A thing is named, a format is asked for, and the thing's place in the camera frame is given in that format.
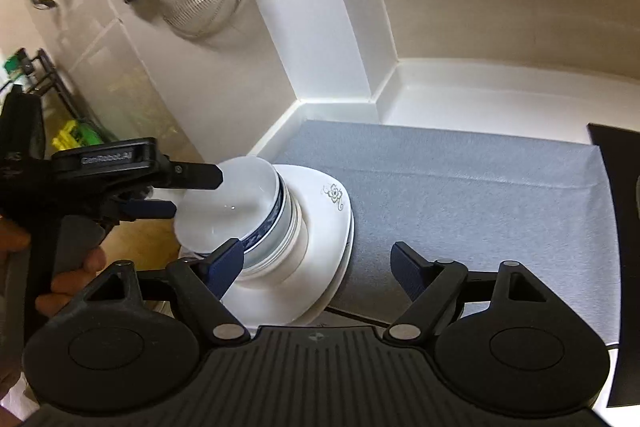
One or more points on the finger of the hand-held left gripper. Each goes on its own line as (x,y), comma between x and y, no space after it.
(150,209)
(200,177)

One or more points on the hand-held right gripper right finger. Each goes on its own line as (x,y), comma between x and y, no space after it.
(410,272)

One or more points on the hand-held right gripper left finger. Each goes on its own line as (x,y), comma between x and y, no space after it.
(225,264)

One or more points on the white bowl blue pattern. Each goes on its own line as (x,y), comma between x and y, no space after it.
(225,197)

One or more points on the beige bowl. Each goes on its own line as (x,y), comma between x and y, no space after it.
(306,237)

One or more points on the large white floral plate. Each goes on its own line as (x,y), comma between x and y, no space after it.
(300,317)

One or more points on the small white floral plate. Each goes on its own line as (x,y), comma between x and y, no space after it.
(325,207)

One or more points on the person's left hand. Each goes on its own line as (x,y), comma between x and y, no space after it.
(80,269)

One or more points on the wooden cutting board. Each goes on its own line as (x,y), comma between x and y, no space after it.
(145,242)

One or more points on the yellow green packets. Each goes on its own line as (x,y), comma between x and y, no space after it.
(75,134)

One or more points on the grey mat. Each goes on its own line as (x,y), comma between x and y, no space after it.
(450,207)

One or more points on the green-capped bottle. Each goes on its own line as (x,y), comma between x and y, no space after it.
(15,64)

